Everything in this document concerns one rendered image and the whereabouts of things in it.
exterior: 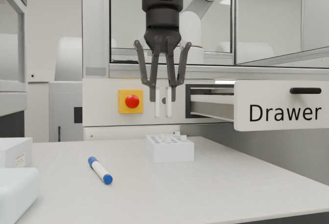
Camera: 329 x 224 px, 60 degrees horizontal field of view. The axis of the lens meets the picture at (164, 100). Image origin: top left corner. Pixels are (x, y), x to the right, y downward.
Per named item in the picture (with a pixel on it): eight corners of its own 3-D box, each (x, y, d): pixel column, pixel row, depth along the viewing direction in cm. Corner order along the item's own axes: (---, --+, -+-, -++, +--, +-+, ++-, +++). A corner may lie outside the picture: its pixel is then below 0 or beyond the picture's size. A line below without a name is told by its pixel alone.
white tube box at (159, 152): (194, 161, 59) (194, 143, 58) (153, 163, 57) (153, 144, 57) (179, 149, 71) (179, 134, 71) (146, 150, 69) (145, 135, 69)
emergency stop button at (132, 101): (139, 108, 82) (139, 94, 82) (126, 108, 81) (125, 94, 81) (137, 108, 85) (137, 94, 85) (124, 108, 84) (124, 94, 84)
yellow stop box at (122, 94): (143, 113, 85) (143, 89, 84) (119, 114, 83) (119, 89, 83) (140, 112, 89) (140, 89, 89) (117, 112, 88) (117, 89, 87)
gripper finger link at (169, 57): (162, 39, 66) (168, 39, 66) (168, 88, 66) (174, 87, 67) (165, 36, 62) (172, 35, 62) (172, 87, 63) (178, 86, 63)
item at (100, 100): (354, 118, 111) (355, 81, 111) (82, 126, 85) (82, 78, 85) (234, 106, 203) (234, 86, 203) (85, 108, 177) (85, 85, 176)
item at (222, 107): (335, 120, 69) (335, 95, 69) (240, 123, 63) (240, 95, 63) (246, 110, 108) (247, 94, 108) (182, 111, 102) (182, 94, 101)
